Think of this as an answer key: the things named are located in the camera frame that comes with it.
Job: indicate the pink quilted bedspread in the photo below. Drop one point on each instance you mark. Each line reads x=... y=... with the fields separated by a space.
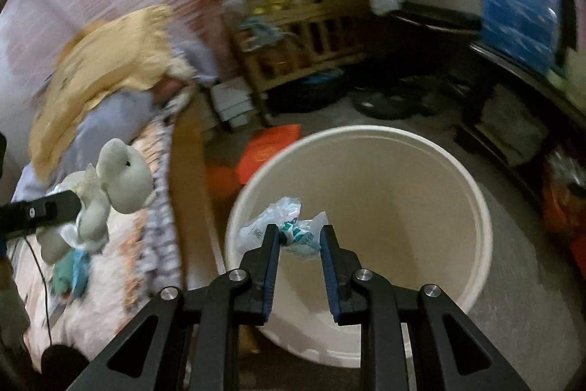
x=142 y=257

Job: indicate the orange plastic bag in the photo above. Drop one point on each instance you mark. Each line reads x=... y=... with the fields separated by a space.
x=263 y=145

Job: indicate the grey plush elephant toy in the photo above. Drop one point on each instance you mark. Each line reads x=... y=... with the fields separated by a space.
x=121 y=181

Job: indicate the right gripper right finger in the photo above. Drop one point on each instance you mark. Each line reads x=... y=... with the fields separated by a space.
x=409 y=336

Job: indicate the wooden baby crib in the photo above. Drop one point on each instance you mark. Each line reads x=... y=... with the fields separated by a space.
x=280 y=41

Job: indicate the white plastic trash bucket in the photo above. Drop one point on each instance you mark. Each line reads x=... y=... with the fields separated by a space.
x=409 y=210

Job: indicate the yellow blanket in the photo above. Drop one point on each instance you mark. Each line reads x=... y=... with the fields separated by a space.
x=132 y=51

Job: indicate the clear plastic wrapper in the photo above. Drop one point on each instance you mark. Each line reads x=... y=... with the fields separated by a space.
x=300 y=237

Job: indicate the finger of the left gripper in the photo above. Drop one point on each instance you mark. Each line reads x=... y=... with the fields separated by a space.
x=24 y=218

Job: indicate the grey-blue duvet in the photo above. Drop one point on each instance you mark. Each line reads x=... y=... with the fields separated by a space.
x=123 y=115

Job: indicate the blue patterned storage bag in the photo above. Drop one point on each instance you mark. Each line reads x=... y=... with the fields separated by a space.
x=525 y=30

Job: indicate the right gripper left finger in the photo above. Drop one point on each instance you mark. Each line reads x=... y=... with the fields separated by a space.
x=190 y=339

